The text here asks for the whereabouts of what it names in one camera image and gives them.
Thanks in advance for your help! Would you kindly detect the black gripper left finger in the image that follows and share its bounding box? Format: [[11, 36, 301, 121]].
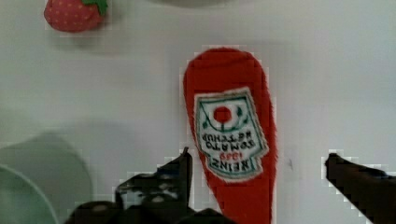
[[64, 148, 237, 224]]

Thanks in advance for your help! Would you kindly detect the red plush ketchup bottle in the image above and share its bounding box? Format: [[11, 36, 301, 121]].
[[183, 48, 277, 224]]

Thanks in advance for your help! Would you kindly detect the green mug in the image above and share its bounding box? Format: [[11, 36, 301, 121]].
[[0, 133, 92, 224]]

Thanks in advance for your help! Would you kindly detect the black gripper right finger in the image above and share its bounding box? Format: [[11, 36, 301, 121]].
[[324, 153, 396, 224]]

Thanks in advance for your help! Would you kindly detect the pink toy strawberry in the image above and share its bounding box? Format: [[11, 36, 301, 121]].
[[43, 0, 108, 33]]

